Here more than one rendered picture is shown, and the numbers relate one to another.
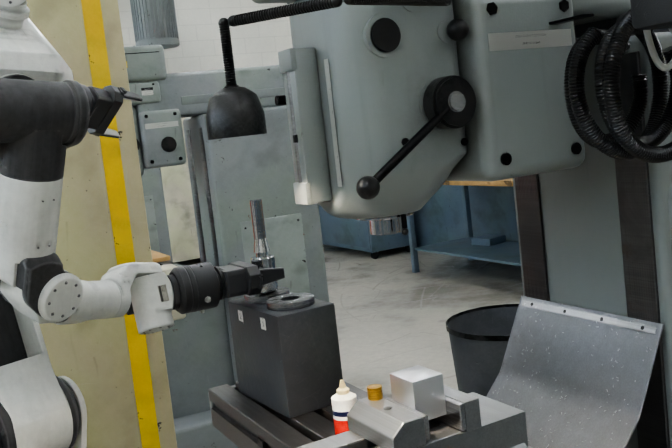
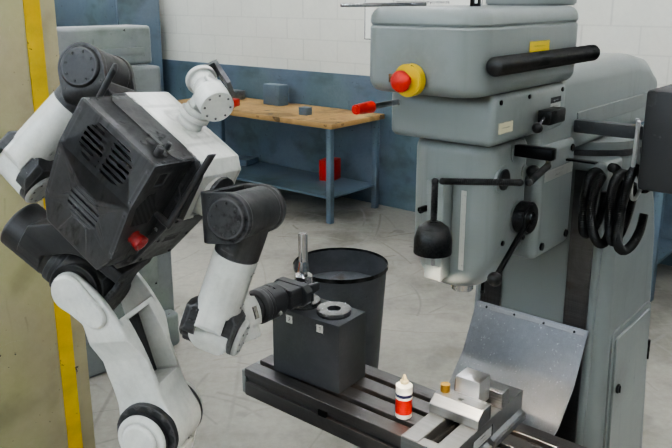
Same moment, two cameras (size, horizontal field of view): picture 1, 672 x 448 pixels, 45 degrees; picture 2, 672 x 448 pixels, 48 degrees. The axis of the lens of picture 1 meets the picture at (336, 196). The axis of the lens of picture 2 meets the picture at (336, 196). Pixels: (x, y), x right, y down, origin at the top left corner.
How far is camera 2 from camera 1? 0.95 m
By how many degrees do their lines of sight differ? 25
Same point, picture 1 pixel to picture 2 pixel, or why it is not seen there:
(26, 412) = (180, 414)
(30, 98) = (263, 209)
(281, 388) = (333, 373)
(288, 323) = (344, 330)
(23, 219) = (238, 290)
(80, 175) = not seen: hidden behind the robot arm
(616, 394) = (557, 371)
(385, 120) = (496, 231)
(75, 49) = (15, 36)
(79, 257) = not seen: hidden behind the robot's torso
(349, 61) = (482, 195)
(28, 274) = (235, 328)
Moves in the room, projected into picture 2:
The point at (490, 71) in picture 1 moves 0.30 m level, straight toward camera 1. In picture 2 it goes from (542, 195) to (619, 236)
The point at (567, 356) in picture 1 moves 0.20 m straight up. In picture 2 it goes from (518, 344) to (523, 273)
